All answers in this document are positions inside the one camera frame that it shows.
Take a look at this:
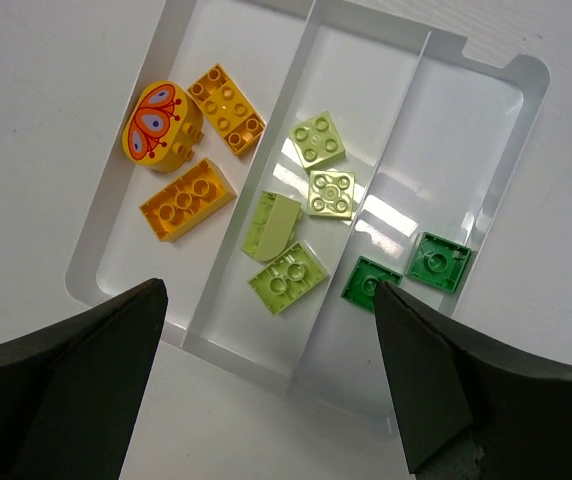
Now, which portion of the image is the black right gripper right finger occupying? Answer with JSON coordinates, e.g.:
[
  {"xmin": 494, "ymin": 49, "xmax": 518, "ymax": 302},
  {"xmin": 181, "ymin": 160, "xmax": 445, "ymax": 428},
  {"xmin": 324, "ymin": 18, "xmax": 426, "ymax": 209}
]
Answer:
[{"xmin": 374, "ymin": 282, "xmax": 572, "ymax": 479}]

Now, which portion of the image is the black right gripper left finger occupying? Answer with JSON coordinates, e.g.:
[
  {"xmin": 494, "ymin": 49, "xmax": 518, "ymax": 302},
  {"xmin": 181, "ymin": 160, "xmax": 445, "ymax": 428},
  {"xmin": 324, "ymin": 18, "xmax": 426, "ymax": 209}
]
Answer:
[{"xmin": 0, "ymin": 279, "xmax": 168, "ymax": 479}]

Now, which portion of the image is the yellow long lego brick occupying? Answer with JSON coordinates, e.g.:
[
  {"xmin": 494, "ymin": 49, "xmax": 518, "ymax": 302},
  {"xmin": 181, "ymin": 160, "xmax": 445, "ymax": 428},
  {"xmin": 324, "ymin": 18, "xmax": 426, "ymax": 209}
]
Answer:
[{"xmin": 188, "ymin": 64, "xmax": 265, "ymax": 157}]

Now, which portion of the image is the light green square lego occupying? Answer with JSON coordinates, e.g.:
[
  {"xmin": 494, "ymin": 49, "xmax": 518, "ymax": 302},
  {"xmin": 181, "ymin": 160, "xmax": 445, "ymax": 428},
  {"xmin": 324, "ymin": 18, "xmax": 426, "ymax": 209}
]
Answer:
[{"xmin": 307, "ymin": 170, "xmax": 355, "ymax": 220}]

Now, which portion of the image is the white divided sorting tray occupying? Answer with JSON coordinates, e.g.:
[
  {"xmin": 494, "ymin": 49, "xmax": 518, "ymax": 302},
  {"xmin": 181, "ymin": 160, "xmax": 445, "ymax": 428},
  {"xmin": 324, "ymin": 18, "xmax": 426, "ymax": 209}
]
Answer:
[{"xmin": 66, "ymin": 1, "xmax": 550, "ymax": 437}]

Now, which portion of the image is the light green curved lego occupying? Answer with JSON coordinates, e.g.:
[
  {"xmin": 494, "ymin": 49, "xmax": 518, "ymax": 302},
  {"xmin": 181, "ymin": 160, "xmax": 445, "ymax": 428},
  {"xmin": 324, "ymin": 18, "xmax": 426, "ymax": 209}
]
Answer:
[{"xmin": 241, "ymin": 191, "xmax": 302, "ymax": 262}]

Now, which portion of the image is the yellow lego brick slope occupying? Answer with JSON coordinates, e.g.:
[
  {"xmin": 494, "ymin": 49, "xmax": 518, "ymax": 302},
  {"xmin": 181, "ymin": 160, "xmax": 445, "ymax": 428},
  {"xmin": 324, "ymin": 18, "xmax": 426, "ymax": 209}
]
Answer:
[{"xmin": 139, "ymin": 158, "xmax": 236, "ymax": 242}]

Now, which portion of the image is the dark green square lego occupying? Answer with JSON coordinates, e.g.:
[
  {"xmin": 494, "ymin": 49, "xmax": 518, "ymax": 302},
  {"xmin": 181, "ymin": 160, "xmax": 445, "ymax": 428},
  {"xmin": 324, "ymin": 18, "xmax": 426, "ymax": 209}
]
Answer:
[{"xmin": 406, "ymin": 232, "xmax": 473, "ymax": 294}]

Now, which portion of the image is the green lego brick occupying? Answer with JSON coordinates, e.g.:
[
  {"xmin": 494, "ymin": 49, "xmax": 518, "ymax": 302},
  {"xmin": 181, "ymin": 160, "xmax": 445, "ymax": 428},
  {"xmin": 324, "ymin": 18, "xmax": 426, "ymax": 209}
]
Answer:
[{"xmin": 341, "ymin": 256, "xmax": 403, "ymax": 313}]

